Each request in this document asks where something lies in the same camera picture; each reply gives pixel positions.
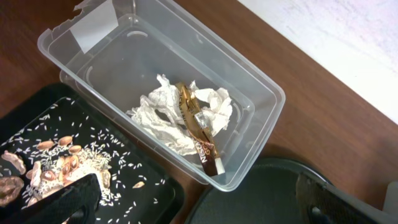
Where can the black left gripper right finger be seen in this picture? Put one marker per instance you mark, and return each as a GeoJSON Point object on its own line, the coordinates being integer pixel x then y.
{"type": "Point", "coordinates": [319, 204]}

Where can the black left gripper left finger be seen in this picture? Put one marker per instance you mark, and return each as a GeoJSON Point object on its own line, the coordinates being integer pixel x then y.
{"type": "Point", "coordinates": [76, 203]}

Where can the brown gold coffee sachet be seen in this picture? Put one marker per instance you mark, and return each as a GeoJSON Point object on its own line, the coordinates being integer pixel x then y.
{"type": "Point", "coordinates": [199, 131]}

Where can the white paper napkin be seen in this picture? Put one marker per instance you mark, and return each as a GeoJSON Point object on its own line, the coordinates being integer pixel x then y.
{"type": "Point", "coordinates": [159, 114]}

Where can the grey plastic dishwasher rack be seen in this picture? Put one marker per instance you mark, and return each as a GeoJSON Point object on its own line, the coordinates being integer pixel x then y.
{"type": "Point", "coordinates": [391, 199]}

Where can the clear plastic waste bin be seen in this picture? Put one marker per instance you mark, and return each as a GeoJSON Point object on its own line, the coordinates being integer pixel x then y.
{"type": "Point", "coordinates": [174, 84]}

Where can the round black serving tray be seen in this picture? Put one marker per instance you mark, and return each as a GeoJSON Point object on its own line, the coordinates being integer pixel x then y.
{"type": "Point", "coordinates": [266, 195]}

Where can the black rectangular food tray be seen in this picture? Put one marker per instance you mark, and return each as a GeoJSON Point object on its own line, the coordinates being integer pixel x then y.
{"type": "Point", "coordinates": [11, 186]}

